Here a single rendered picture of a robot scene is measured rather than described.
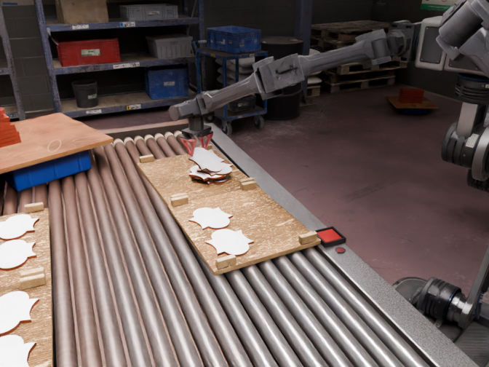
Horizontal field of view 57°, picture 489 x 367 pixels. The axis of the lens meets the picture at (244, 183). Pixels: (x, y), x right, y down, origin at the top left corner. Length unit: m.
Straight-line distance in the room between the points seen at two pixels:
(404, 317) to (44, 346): 0.83
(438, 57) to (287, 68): 0.55
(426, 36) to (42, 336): 1.38
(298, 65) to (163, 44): 4.54
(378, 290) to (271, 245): 0.33
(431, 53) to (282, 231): 0.74
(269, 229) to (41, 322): 0.68
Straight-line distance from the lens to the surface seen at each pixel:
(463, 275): 3.05
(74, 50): 5.53
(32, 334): 1.16
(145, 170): 1.84
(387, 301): 1.23
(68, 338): 1.15
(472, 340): 2.25
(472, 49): 1.05
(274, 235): 1.38
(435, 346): 1.15
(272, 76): 1.28
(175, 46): 5.79
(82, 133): 2.02
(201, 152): 1.74
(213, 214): 1.48
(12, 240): 1.51
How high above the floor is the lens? 1.68
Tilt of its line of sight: 26 degrees down
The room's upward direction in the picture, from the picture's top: straight up
